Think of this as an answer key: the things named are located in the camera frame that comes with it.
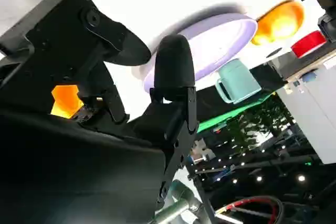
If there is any red cable loop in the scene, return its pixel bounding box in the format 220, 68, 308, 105
215, 196, 283, 224

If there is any black table grommet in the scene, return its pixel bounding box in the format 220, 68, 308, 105
265, 47, 283, 58

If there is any white cabinet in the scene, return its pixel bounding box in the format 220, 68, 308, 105
270, 50, 336, 165

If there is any orange white toy bread roll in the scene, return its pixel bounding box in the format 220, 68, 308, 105
51, 84, 85, 119
250, 0, 305, 46

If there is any lilac plate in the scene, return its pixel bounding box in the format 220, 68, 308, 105
143, 13, 258, 93

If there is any pale green mug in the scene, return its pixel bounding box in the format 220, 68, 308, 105
215, 58, 263, 104

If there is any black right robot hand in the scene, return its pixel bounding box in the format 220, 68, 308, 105
0, 0, 200, 224

